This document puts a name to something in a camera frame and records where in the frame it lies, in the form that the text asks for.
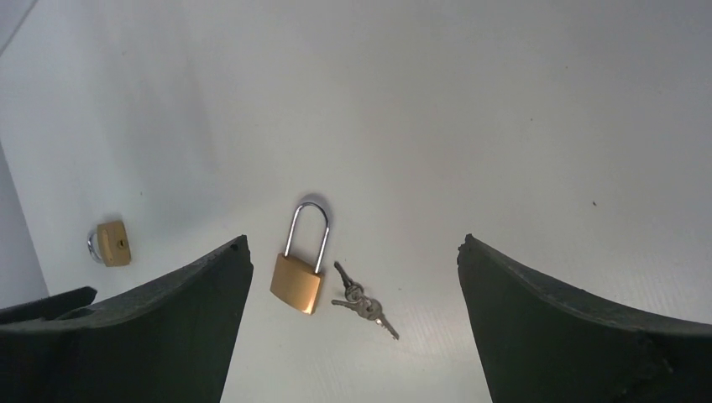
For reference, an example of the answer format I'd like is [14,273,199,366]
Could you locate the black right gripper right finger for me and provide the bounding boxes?
[457,235,711,402]

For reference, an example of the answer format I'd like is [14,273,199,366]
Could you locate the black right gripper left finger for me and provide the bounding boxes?
[1,236,254,402]

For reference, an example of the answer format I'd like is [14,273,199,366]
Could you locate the long shackle brass padlock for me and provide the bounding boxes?
[270,201,331,315]

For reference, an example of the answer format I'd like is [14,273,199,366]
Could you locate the silver key bunch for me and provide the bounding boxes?
[331,261,400,340]

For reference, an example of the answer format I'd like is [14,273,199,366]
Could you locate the short shackle brass padlock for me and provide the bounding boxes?
[86,220,132,267]

